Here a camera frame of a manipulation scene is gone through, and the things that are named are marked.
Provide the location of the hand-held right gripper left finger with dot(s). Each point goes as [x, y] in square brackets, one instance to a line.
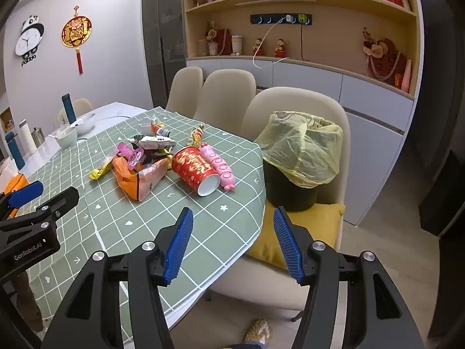
[178, 251]

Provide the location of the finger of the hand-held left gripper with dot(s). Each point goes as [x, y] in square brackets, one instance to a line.
[54, 205]
[25, 191]

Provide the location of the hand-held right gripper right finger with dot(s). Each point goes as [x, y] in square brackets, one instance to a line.
[288, 251]

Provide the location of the black trash bin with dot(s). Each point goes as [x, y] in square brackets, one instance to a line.
[287, 192]

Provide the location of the orange plastic bag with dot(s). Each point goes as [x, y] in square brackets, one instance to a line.
[125, 178]

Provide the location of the yellow plastic bin liner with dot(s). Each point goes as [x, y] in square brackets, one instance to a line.
[301, 152]

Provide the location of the orange tissue pack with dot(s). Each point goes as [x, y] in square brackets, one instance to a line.
[16, 183]

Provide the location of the yellow cushion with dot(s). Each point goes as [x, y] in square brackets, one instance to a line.
[269, 240]

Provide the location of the blue flask with cap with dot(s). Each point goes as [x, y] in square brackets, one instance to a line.
[14, 151]

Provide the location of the green checked tablecloth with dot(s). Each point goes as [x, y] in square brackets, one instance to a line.
[218, 225]

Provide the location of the white thermos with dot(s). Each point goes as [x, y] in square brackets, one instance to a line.
[27, 138]

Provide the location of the yellow wrapper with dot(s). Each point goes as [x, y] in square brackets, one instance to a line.
[98, 172]

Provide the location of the metal cup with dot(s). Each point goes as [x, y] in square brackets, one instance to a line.
[37, 137]

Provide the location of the red paper cup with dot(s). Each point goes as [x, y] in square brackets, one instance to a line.
[192, 169]

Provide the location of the beige knitted slipper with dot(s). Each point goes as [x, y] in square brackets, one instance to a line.
[258, 330]

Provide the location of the white bowl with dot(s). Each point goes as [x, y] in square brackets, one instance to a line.
[87, 125]

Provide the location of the pink purple wrapper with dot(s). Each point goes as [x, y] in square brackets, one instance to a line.
[127, 151]

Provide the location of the tall teal bottle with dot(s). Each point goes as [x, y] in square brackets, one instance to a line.
[69, 109]

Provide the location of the pink caterpillar toy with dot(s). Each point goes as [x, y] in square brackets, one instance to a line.
[218, 165]

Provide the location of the beige chair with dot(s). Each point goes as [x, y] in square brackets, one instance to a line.
[183, 91]
[83, 104]
[290, 101]
[225, 98]

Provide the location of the white silver snack packet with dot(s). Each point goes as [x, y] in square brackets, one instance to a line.
[156, 141]

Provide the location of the small colourful wrapper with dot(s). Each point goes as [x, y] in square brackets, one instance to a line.
[160, 129]

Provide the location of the dark tall cabinet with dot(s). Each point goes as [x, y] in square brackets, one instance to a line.
[161, 36]

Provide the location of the red seated figurine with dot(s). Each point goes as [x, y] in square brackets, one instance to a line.
[280, 47]
[258, 45]

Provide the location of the glass jar yellow lid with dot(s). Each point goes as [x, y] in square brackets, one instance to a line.
[202, 47]

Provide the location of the drinking glass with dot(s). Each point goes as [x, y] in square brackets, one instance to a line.
[213, 48]

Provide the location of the pink red packet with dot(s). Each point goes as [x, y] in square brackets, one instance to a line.
[406, 76]

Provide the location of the white lidded cup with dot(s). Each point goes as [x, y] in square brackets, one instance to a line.
[237, 45]

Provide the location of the small red gift bag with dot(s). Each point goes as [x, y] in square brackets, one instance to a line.
[225, 43]

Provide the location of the large red gift bag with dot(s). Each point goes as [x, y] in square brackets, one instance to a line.
[387, 61]

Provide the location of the black power strip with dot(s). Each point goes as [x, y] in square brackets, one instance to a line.
[261, 19]

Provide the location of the panda wall clock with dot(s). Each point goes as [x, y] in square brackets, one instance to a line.
[27, 41]

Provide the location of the red gold wall ornament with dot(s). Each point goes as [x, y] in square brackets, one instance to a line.
[76, 31]

